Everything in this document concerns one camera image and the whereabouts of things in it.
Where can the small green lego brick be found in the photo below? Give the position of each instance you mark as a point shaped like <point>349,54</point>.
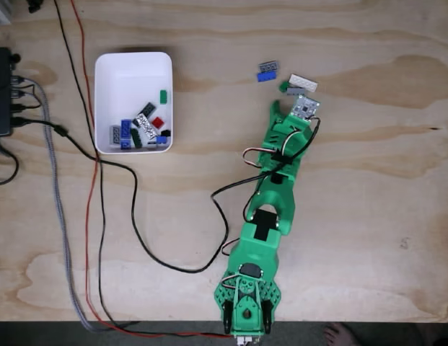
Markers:
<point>282,86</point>

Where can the light grey studded lego brick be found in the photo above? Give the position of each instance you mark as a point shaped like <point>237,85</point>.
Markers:
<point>114,134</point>

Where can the blue long lego brick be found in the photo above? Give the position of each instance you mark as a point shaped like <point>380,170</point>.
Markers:
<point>266,76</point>

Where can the black small lego brick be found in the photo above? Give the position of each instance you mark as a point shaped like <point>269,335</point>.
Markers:
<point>166,133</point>

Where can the dark grey lego plate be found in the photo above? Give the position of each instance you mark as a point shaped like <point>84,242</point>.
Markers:
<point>269,66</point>

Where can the white plastic bin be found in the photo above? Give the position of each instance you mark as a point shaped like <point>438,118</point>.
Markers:
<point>133,79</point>

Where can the black clamp knob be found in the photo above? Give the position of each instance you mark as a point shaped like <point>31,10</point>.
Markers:
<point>35,5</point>

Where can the person's foot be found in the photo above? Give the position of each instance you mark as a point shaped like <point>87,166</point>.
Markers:
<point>337,333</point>

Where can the white long lego plate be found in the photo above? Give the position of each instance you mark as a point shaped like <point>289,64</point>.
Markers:
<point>303,83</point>

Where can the blue lego plate with studs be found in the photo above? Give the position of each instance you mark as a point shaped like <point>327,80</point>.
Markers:
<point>125,128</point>

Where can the light grey smooth lego brick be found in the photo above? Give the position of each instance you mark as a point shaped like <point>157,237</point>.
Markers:
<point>295,90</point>

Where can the red square lego brick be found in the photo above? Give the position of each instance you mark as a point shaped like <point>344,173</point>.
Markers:
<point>158,122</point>

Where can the white power supply box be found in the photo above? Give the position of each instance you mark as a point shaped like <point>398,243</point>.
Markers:
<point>0,11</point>

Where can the black USB hub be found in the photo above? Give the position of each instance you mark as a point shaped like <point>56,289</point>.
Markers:
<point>0,93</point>

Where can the grey square lego brick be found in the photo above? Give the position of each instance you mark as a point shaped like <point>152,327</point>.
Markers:
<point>152,144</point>

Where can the black round plug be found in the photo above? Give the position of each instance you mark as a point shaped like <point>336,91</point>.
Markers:
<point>15,57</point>

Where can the dark green lego brick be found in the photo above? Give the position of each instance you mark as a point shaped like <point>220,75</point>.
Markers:
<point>136,138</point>

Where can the dark grey long lego brick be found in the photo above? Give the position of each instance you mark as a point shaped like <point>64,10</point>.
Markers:
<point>148,108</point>

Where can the black camera circuit board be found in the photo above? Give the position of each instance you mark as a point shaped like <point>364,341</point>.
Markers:
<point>306,107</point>

